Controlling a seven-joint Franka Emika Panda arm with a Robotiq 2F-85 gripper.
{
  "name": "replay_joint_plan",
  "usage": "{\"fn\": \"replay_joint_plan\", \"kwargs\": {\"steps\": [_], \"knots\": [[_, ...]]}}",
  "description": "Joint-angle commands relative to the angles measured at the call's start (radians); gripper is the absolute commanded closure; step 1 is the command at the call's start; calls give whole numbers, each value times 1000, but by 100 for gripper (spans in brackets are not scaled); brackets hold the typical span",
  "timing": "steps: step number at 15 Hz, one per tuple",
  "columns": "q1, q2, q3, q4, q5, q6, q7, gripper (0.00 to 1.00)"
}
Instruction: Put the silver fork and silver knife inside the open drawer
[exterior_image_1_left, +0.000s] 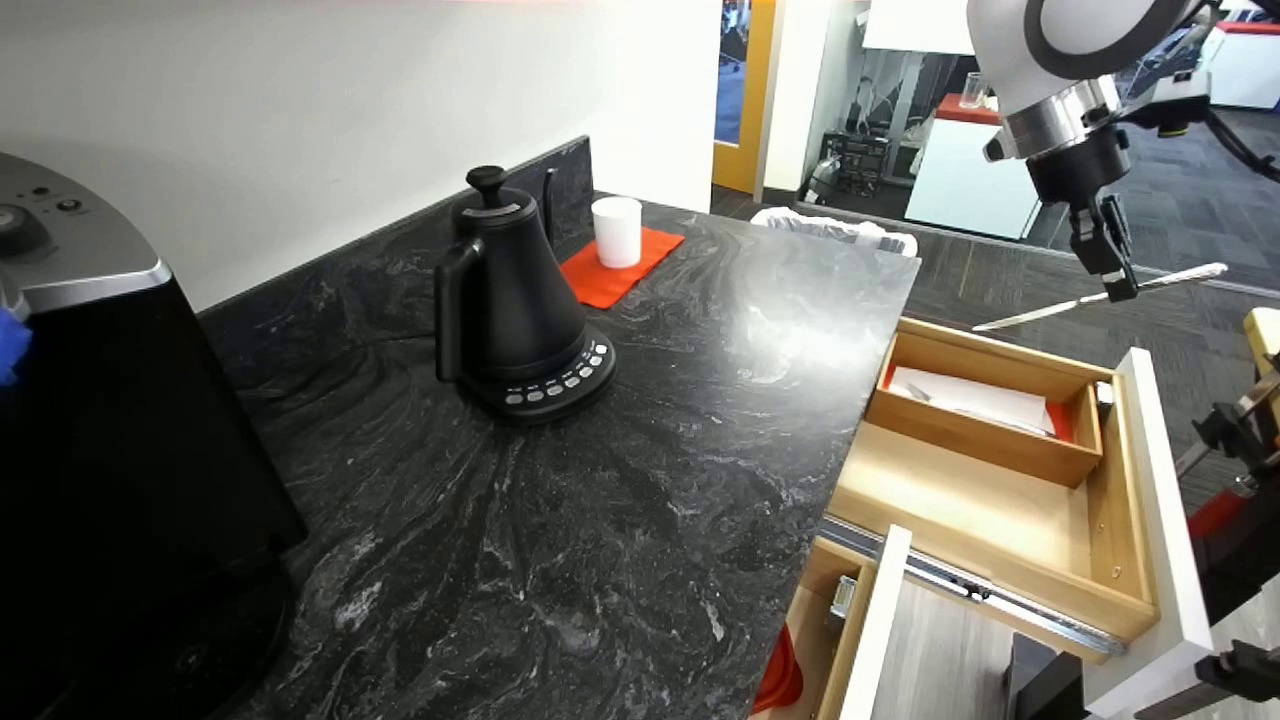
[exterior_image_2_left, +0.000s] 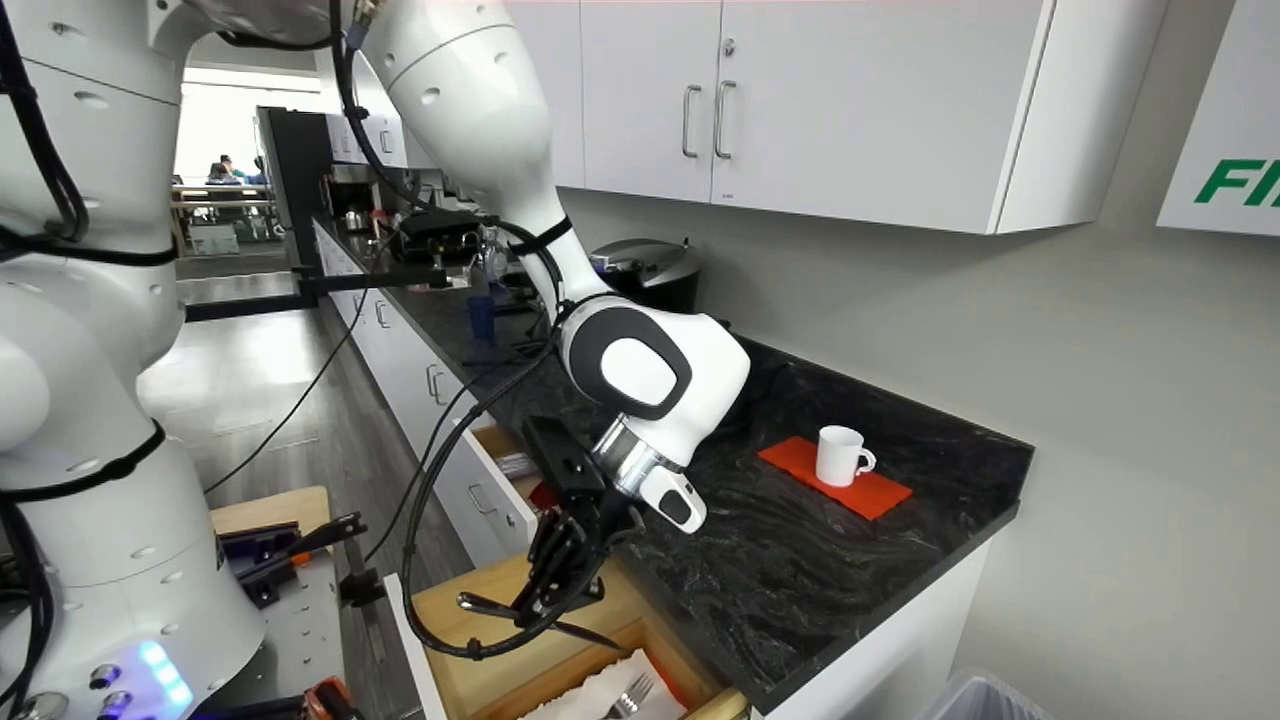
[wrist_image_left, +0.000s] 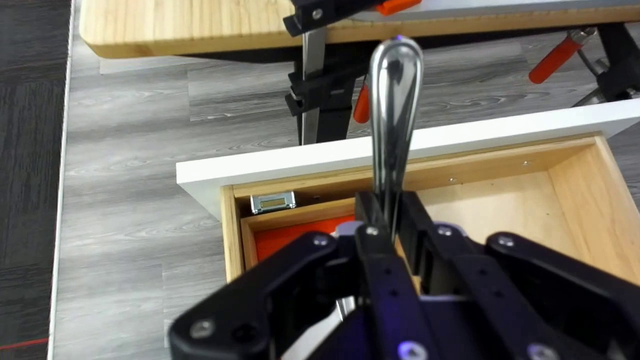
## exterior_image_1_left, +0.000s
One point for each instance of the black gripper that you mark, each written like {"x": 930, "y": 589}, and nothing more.
{"x": 1082, "y": 166}

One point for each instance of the silver fork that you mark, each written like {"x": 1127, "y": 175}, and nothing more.
{"x": 1174, "y": 276}

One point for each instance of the silver knife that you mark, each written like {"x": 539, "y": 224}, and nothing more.
{"x": 914, "y": 388}

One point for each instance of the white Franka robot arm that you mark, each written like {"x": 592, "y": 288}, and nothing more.
{"x": 1066, "y": 54}

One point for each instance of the orange drawer liner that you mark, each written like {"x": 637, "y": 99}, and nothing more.
{"x": 1063, "y": 420}

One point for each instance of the wooden inner drawer tray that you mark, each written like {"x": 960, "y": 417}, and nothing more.
{"x": 984, "y": 444}

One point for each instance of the open wooden drawer white front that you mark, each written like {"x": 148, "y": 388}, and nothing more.
{"x": 1015, "y": 521}

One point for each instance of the red item in small drawer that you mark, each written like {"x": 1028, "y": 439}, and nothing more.
{"x": 781, "y": 688}

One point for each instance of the white cabinet red top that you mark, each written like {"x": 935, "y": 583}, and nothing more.
{"x": 960, "y": 175}
{"x": 1245, "y": 73}

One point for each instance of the white napkin stack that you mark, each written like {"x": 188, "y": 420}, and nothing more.
{"x": 981, "y": 401}

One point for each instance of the black block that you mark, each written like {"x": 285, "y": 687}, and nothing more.
{"x": 1040, "y": 681}

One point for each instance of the black clamp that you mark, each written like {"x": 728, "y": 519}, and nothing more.
{"x": 1243, "y": 669}

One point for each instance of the white cup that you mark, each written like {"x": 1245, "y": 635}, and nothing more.
{"x": 617, "y": 233}

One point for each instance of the orange tray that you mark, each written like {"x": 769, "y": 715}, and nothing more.
{"x": 605, "y": 281}

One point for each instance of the black electric kettle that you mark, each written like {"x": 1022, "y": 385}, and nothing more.
{"x": 514, "y": 321}

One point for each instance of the black coffee machine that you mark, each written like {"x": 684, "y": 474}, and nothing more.
{"x": 120, "y": 505}

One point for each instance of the blue object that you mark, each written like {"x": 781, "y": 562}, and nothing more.
{"x": 9, "y": 346}

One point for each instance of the black camera stand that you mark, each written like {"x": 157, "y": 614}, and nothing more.
{"x": 1245, "y": 455}

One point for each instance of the metal drawer rail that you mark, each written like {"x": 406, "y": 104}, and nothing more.
{"x": 984, "y": 593}

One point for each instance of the yellow door frame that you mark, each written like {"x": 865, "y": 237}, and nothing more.
{"x": 760, "y": 93}

